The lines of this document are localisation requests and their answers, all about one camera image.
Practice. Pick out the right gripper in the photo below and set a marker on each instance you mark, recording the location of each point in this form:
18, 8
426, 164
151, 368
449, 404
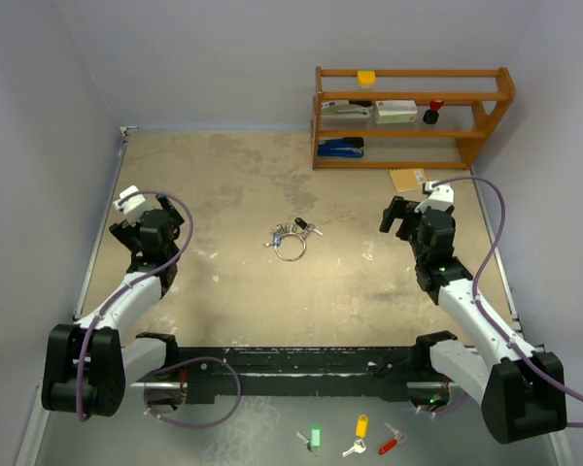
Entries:
396, 210

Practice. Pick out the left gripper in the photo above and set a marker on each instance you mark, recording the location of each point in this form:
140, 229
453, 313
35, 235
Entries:
127, 235

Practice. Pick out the black key fob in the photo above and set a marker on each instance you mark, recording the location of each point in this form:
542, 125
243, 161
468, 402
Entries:
301, 223

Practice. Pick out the blue key fob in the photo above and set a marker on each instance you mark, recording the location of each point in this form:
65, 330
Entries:
276, 240

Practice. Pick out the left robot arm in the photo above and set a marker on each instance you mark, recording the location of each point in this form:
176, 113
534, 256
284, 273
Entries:
87, 369

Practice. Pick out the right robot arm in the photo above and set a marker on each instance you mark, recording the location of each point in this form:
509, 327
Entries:
513, 383

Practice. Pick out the brown envelope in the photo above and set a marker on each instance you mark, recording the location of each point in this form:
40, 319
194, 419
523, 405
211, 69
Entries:
408, 179

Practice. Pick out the blue stapler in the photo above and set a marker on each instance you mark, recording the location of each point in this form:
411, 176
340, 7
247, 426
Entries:
346, 147

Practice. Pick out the wooden shelf rack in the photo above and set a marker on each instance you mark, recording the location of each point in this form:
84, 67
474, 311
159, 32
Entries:
475, 102

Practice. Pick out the red black stamp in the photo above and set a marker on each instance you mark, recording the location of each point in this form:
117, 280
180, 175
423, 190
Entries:
431, 114

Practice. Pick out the white red cardboard box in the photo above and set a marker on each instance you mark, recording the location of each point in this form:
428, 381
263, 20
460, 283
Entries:
395, 111

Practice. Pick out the white stapler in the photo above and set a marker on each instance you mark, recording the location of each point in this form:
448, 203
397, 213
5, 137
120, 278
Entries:
347, 109

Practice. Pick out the yellow small box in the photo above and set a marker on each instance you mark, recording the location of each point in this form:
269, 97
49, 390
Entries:
366, 79

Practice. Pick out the yellow tag key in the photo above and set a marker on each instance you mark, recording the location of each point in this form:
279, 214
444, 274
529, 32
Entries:
358, 446

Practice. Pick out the red tag key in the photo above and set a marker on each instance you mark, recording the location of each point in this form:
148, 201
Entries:
397, 438

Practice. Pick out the green tag key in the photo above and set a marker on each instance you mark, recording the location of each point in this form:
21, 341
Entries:
313, 441

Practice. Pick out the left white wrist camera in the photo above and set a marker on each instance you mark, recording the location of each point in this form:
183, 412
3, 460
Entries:
132, 205

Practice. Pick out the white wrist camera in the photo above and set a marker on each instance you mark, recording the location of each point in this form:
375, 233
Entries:
440, 197
132, 205

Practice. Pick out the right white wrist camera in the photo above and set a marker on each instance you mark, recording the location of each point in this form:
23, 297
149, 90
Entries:
440, 197

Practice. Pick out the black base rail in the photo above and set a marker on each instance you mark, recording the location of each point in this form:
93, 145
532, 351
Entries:
392, 374

